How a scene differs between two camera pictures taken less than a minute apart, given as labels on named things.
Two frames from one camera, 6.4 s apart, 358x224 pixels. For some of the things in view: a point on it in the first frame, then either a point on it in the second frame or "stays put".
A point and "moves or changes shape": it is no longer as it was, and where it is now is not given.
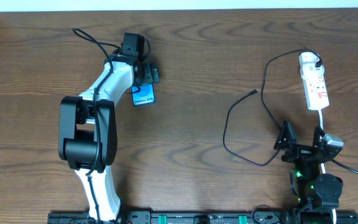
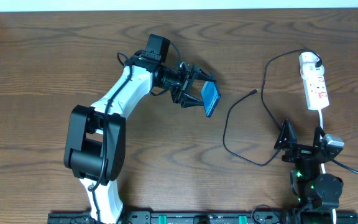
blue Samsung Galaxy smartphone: (143, 94) moves or changes shape
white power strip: (316, 93) stays put
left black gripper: (148, 73) -> (184, 84)
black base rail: (194, 217) stays put
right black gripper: (302, 149) stays put
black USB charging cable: (279, 127) stays put
